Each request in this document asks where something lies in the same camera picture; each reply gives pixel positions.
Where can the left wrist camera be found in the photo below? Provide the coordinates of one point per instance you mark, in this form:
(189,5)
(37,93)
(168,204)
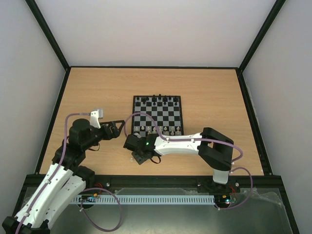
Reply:
(95,116)

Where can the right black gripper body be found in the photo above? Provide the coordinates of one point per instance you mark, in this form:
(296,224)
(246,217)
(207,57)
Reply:
(140,158)

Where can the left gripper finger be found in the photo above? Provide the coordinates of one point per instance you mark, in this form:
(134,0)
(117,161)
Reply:
(117,130)
(113,122)

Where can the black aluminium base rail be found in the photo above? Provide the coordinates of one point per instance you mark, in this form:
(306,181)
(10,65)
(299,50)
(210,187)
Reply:
(202,184)

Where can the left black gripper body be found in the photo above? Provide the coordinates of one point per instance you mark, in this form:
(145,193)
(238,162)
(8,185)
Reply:
(107,136)

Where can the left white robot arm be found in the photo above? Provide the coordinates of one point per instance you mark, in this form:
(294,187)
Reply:
(65,179)

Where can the black and silver chessboard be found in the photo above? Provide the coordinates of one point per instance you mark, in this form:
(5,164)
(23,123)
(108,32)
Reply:
(160,116)

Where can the white slotted cable duct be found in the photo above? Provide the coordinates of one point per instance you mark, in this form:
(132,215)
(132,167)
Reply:
(153,200)

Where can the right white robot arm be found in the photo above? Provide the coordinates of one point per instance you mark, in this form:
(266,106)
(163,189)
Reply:
(213,147)

